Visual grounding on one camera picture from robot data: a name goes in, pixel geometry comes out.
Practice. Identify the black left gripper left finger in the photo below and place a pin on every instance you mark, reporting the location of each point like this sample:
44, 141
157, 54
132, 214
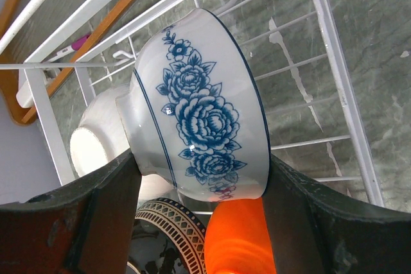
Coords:
82, 227

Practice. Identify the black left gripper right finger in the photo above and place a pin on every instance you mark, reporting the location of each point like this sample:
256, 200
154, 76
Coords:
315, 229

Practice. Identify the orange bowl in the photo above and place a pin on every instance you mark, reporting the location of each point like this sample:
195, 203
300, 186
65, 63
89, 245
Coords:
237, 239

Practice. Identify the black glazed patterned bowl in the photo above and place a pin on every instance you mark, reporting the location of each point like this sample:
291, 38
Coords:
166, 238

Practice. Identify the blue patterned white bowl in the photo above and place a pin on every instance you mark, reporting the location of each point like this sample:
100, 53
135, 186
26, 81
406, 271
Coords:
193, 114

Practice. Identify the wooden shelf rack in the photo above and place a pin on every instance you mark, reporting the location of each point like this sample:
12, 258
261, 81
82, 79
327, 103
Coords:
52, 13

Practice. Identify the white box on shelf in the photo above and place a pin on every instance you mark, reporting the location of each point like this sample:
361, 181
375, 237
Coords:
24, 95

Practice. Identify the pink handled tool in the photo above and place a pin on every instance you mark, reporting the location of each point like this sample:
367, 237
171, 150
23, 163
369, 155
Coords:
75, 46

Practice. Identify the white wire dish rack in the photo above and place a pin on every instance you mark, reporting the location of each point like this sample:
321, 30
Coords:
264, 55

